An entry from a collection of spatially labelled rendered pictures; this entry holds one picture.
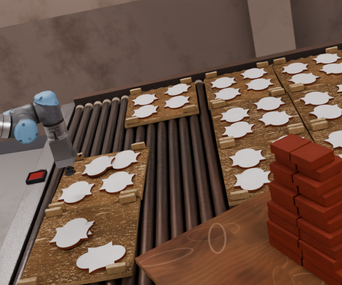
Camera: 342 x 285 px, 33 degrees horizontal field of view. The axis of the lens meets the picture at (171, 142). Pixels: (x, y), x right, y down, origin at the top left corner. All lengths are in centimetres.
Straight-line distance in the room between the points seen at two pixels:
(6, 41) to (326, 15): 254
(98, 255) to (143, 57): 307
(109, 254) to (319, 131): 95
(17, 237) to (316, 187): 117
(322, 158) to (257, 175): 73
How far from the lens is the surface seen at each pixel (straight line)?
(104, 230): 192
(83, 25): 472
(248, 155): 214
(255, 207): 165
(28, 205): 228
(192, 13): 455
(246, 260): 147
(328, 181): 129
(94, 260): 178
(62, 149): 207
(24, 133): 188
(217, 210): 190
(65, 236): 192
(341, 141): 215
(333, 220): 130
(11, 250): 204
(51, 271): 182
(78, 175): 233
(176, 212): 193
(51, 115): 203
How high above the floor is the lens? 193
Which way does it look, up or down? 25 degrees down
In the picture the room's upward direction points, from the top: 13 degrees counter-clockwise
